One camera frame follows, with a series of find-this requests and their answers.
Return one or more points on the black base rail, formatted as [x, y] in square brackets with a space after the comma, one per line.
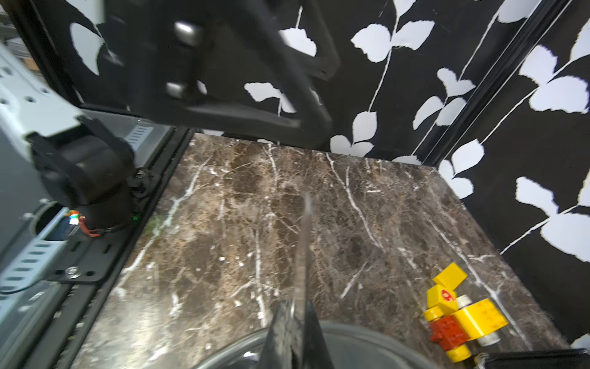
[85, 272]

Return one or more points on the black poker chip case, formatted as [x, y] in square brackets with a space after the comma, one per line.
[557, 359]

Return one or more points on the long metal spoon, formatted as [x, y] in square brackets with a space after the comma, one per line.
[300, 283]

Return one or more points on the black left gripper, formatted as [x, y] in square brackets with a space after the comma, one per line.
[163, 48]

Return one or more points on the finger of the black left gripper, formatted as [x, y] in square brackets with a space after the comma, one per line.
[310, 43]

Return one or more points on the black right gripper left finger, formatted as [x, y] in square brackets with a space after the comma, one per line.
[278, 346]

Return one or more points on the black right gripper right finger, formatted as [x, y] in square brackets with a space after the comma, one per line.
[314, 351]

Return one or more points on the yellow rounded toy block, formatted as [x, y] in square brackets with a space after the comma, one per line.
[481, 321]

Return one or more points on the flat yellow toy brick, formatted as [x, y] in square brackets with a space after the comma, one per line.
[451, 277]

